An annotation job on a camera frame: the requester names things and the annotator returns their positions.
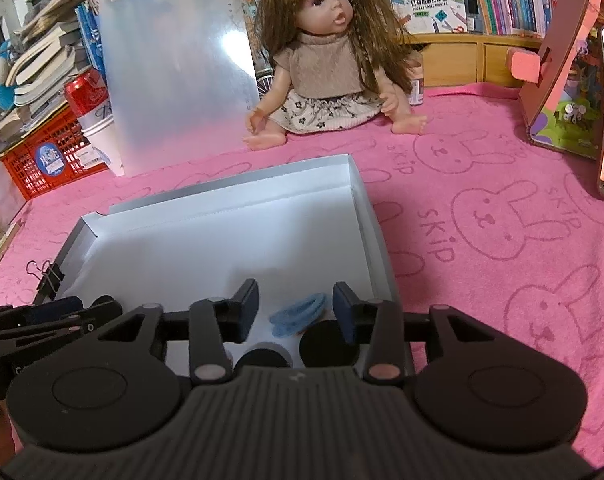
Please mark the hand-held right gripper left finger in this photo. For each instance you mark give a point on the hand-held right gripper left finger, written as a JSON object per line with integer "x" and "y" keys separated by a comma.
{"x": 249, "y": 310}

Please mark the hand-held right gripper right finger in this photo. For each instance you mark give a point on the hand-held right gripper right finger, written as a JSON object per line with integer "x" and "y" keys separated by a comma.
{"x": 343, "y": 310}

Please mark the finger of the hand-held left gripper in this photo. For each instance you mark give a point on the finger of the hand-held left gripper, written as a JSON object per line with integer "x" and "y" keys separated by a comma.
{"x": 51, "y": 311}
{"x": 56, "y": 335}

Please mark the black round lid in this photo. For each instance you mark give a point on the black round lid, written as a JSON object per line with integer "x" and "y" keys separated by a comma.
{"x": 264, "y": 357}
{"x": 327, "y": 345}

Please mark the grey cardboard box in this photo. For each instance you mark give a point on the grey cardboard box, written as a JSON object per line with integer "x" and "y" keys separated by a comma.
{"x": 206, "y": 240}

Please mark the black binder clip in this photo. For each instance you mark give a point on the black binder clip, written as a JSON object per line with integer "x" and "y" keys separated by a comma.
{"x": 51, "y": 280}

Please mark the red plastic crate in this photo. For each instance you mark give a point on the red plastic crate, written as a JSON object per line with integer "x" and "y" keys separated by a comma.
{"x": 46, "y": 160}

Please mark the pink rabbit print towel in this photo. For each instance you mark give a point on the pink rabbit print towel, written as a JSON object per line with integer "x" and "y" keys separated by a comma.
{"x": 482, "y": 210}

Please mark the white paper cup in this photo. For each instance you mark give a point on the white paper cup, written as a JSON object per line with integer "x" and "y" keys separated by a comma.
{"x": 104, "y": 145}

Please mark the red drink can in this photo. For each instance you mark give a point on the red drink can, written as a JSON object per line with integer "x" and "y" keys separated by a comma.
{"x": 84, "y": 92}

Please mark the blue plush toy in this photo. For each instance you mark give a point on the blue plush toy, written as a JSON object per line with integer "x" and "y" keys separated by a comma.
{"x": 4, "y": 92}

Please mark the small bottle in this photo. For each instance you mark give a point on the small bottle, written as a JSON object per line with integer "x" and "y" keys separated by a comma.
{"x": 418, "y": 90}

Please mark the translucent clipboard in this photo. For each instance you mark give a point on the translucent clipboard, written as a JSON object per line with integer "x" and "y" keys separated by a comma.
{"x": 181, "y": 85}

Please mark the long-haired baby doll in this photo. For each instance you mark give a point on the long-haired baby doll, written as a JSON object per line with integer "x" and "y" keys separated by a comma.
{"x": 322, "y": 60}

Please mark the stack of books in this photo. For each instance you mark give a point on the stack of books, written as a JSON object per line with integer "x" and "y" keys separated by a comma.
{"x": 41, "y": 60}

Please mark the wooden drawer organiser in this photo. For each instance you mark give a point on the wooden drawer organiser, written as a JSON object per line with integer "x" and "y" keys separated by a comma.
{"x": 457, "y": 60}

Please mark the pink cardboard phone stand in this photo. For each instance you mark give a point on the pink cardboard phone stand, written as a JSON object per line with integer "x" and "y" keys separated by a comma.
{"x": 552, "y": 85}

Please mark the white printed carton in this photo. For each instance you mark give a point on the white printed carton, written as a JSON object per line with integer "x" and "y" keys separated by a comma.
{"x": 427, "y": 5}

